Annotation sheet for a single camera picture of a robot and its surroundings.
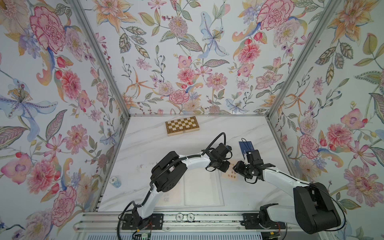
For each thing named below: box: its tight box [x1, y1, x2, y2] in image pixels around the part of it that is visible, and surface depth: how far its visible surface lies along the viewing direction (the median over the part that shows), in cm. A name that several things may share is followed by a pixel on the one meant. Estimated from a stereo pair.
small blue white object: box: [109, 176, 122, 189], surface depth 84 cm
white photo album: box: [154, 165, 225, 208], surface depth 84 cm
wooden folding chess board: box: [165, 116, 200, 137], surface depth 113 cm
